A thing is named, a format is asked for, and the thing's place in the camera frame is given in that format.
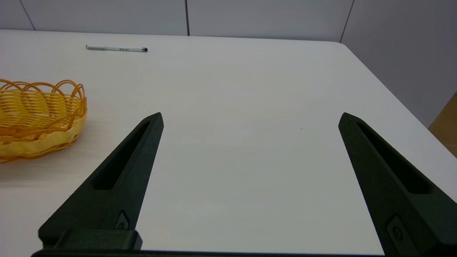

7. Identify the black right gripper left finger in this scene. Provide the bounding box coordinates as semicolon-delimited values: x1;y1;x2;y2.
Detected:
39;112;164;247

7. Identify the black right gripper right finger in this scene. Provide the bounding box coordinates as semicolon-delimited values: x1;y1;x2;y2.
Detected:
338;113;457;256

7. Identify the yellow woven basket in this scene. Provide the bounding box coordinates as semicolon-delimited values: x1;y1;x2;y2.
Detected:
0;79;87;164

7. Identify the white pen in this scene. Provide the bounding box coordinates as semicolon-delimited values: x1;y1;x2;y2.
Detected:
86;45;148;52

